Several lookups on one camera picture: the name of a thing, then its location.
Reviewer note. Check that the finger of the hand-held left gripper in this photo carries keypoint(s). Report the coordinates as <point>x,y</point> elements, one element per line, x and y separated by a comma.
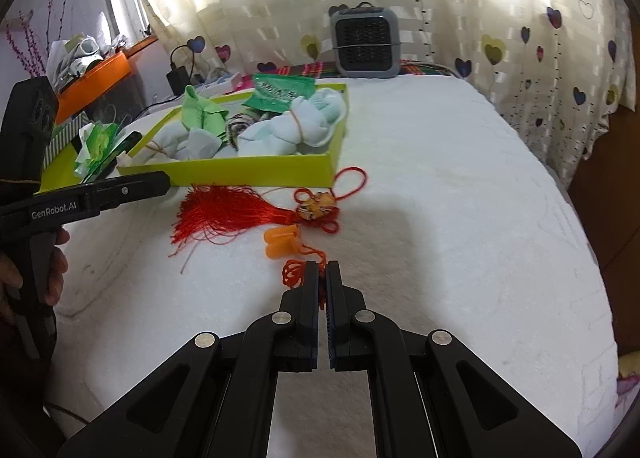
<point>140,188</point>

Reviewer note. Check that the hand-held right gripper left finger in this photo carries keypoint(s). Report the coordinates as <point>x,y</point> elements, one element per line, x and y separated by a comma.
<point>314,338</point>

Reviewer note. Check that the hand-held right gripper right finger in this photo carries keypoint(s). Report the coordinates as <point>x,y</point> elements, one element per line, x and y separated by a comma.
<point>331,338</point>

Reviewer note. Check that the white sock bundle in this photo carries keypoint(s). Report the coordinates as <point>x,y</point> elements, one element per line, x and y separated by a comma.
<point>190,142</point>
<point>280,132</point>

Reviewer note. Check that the red tassel knot ornament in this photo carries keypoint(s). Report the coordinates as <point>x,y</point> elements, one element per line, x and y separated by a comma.
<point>225,213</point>

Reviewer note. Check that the green cloth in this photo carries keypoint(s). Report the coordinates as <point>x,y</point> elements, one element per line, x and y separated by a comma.
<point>205,112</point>

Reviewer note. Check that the shallow lime green box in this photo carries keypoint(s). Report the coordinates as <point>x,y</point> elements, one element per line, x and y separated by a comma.
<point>250,170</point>

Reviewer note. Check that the green tea packet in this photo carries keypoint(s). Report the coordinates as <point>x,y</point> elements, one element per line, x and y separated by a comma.
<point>280,87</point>

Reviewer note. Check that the person's left hand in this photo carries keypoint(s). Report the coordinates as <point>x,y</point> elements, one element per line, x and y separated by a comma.
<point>61,253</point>

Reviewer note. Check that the green tissue pack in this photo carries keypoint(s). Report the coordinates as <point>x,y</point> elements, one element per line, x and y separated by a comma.
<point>100,142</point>

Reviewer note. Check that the small orange plastic piece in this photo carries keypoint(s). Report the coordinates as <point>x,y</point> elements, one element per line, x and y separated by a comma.
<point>280,243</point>

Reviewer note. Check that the orange shelf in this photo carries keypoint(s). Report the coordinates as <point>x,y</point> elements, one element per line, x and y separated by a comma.
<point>100,75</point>

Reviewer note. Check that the white plastic bag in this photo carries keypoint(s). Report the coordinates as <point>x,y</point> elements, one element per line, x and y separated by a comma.
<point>80,55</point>

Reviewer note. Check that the black power adapter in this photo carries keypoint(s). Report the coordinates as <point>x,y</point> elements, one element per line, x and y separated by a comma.
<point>177,80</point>

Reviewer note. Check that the white blue power strip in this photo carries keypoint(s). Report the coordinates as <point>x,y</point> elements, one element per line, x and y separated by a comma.
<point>220,83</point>

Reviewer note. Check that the orange window sill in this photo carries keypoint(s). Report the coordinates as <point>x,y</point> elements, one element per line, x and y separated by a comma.
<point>142,45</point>

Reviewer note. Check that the grey space heater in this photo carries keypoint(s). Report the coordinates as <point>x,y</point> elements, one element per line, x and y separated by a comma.
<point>365,42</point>

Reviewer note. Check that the pink floral cloth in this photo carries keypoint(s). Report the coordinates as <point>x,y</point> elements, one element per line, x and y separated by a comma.
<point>629,383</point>

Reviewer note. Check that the heart print curtain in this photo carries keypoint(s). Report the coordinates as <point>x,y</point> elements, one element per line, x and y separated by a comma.
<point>450,12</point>

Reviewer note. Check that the purple branch wall decal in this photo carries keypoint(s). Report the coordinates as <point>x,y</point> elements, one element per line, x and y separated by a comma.
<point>30,47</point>

